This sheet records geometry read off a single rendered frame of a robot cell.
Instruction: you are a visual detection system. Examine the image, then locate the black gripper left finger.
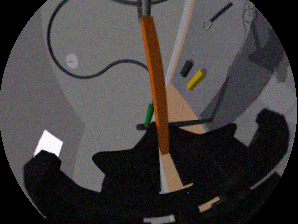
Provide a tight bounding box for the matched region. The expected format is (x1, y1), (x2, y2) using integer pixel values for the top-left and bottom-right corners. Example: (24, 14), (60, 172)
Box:
(92, 121), (161, 192)

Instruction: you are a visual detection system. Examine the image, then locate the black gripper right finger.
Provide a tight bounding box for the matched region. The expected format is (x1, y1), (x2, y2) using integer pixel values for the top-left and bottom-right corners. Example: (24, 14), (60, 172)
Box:
(168, 123), (237, 185)

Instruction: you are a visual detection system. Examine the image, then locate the yellow cylinder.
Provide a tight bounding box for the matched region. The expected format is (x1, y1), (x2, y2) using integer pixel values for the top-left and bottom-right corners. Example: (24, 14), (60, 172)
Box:
(186, 71), (206, 91)

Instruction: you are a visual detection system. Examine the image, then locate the orange handle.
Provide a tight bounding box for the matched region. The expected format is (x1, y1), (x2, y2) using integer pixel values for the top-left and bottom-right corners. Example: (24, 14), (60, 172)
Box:
(136, 0), (169, 155)

